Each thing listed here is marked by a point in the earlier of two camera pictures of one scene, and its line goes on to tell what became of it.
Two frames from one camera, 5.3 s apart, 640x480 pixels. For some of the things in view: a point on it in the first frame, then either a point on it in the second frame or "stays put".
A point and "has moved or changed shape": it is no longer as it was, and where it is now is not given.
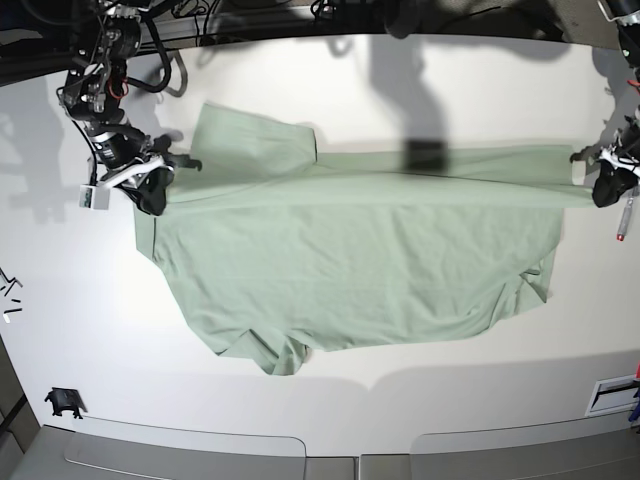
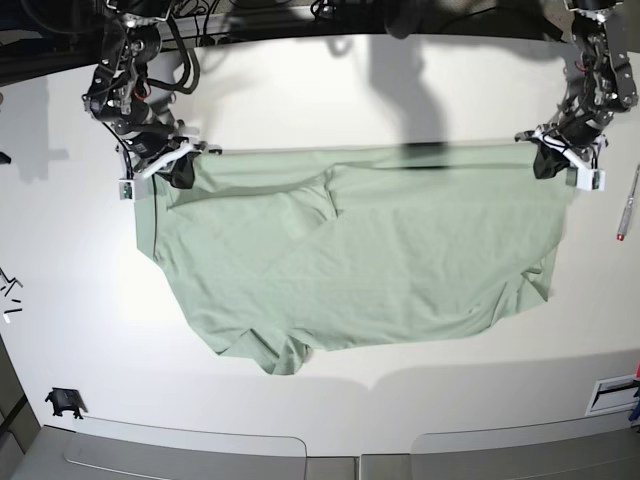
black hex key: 9,281 stays put
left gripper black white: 126,158 → 181,171
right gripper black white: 610,181 → 552,134
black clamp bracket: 66,399 stays put
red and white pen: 627,215 stays put
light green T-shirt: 274,253 has moved or changed shape
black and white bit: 5,316 stays put
